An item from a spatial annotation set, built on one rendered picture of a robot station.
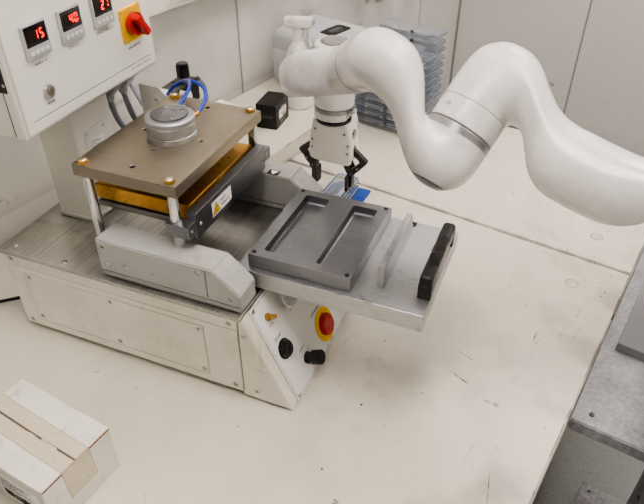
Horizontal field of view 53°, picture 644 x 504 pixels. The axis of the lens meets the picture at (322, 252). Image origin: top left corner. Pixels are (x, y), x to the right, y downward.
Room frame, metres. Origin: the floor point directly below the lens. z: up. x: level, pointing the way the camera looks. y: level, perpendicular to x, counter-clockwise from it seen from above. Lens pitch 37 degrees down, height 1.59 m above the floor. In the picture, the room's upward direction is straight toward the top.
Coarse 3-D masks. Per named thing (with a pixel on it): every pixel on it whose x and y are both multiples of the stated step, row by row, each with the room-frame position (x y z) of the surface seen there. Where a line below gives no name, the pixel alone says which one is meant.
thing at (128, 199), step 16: (240, 144) 0.99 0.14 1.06; (224, 160) 0.94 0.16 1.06; (208, 176) 0.89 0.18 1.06; (112, 192) 0.85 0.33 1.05; (128, 192) 0.84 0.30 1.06; (144, 192) 0.84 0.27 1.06; (192, 192) 0.84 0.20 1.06; (128, 208) 0.85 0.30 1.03; (144, 208) 0.84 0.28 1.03; (160, 208) 0.82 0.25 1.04
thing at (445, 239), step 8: (448, 224) 0.82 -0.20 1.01; (440, 232) 0.81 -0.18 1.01; (448, 232) 0.80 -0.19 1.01; (440, 240) 0.78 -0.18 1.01; (448, 240) 0.78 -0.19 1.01; (440, 248) 0.76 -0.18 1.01; (448, 248) 0.78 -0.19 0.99; (432, 256) 0.74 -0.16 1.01; (440, 256) 0.74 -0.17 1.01; (432, 264) 0.72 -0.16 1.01; (440, 264) 0.73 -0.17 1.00; (424, 272) 0.71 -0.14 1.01; (432, 272) 0.71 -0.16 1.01; (424, 280) 0.69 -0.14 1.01; (432, 280) 0.69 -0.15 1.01; (424, 288) 0.69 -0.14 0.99; (432, 288) 0.69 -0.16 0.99; (424, 296) 0.69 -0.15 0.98
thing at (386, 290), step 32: (384, 256) 0.74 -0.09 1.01; (416, 256) 0.79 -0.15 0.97; (448, 256) 0.80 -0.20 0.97; (288, 288) 0.73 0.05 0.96; (320, 288) 0.72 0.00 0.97; (352, 288) 0.72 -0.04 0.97; (384, 288) 0.72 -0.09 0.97; (416, 288) 0.72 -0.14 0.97; (384, 320) 0.68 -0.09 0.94; (416, 320) 0.66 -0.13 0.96
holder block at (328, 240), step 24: (312, 192) 0.94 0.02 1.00; (288, 216) 0.87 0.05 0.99; (312, 216) 0.89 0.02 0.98; (336, 216) 0.87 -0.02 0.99; (360, 216) 0.89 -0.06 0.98; (384, 216) 0.87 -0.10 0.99; (264, 240) 0.80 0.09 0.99; (288, 240) 0.82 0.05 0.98; (312, 240) 0.80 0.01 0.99; (336, 240) 0.82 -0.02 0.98; (360, 240) 0.80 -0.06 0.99; (264, 264) 0.76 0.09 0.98; (288, 264) 0.74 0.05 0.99; (312, 264) 0.74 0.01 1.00; (336, 264) 0.76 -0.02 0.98; (360, 264) 0.75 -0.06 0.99; (336, 288) 0.72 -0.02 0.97
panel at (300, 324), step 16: (256, 304) 0.74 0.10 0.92; (272, 304) 0.76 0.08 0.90; (304, 304) 0.82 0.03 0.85; (256, 320) 0.72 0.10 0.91; (272, 320) 0.74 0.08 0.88; (288, 320) 0.77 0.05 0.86; (304, 320) 0.80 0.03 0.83; (336, 320) 0.86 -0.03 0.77; (272, 336) 0.72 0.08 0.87; (288, 336) 0.75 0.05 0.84; (304, 336) 0.78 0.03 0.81; (320, 336) 0.80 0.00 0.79; (272, 352) 0.70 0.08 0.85; (304, 352) 0.76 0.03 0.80; (288, 368) 0.71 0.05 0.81; (304, 368) 0.74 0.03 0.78; (288, 384) 0.69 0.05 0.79; (304, 384) 0.72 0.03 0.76
